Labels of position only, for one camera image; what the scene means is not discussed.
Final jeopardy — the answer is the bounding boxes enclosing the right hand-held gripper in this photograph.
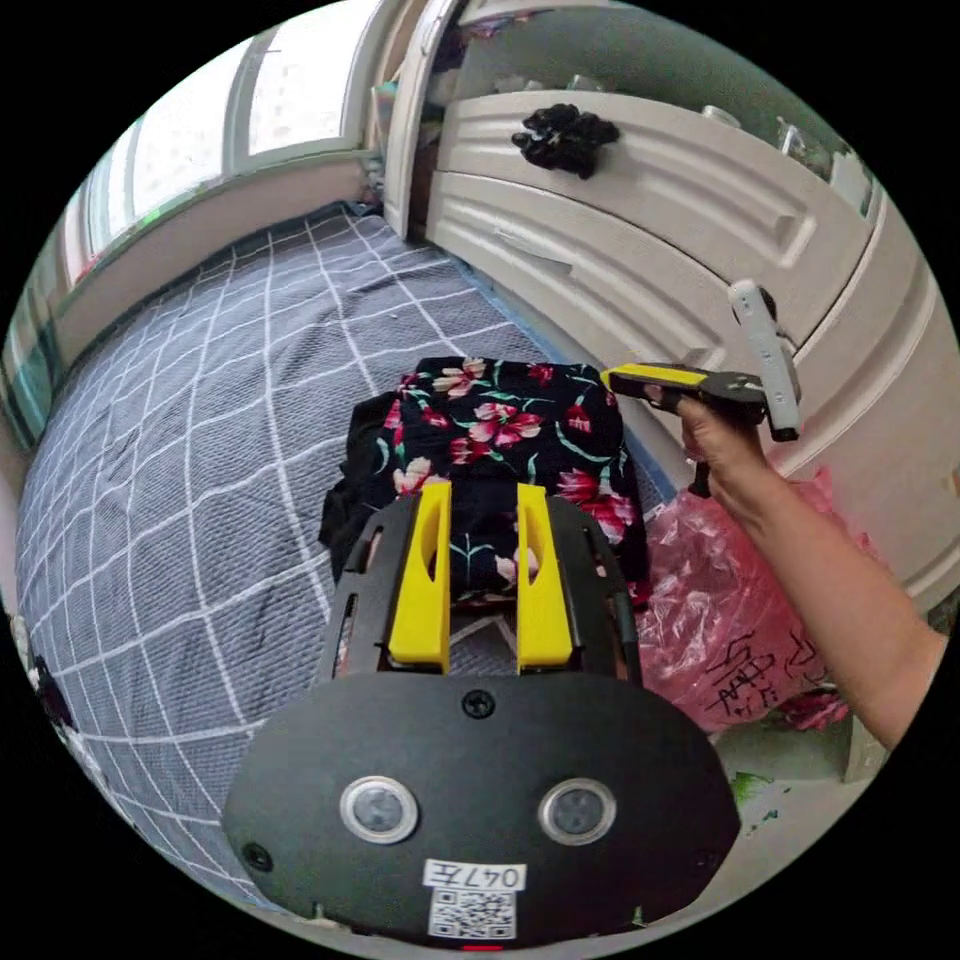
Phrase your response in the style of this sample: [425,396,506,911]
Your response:
[599,362,770,500]

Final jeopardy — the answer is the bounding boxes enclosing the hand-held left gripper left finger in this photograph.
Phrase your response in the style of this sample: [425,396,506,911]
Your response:
[387,481,454,674]

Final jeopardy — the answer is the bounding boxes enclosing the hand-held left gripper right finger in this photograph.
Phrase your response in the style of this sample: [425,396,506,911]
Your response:
[515,482,577,675]

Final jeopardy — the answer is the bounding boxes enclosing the floral pants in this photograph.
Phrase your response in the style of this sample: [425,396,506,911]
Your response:
[382,356,654,609]

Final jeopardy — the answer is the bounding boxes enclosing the person's right forearm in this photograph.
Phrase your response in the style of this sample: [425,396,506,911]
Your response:
[712,464,950,751]

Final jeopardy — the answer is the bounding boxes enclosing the person's right hand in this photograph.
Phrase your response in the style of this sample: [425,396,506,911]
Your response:
[677,404,778,526]

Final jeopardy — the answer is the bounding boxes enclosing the white cupboard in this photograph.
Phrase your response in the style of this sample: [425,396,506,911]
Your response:
[382,0,954,624]

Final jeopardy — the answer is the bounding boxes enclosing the pink plastic bag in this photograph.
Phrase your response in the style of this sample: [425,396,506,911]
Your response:
[633,464,879,736]

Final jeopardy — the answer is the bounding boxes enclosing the bed with grey checked sheet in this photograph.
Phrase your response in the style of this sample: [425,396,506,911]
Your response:
[14,202,676,913]

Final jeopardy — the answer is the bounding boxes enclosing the green striped curtain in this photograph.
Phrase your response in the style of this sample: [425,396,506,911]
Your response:
[0,284,69,451]

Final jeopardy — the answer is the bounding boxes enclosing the window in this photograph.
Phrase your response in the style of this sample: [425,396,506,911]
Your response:
[56,14,376,286]

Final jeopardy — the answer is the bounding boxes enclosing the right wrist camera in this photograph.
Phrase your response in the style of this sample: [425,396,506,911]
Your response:
[728,279,802,442]

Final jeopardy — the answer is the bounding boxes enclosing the black frilly hair tie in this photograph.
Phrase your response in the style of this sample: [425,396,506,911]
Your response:
[511,103,622,181]

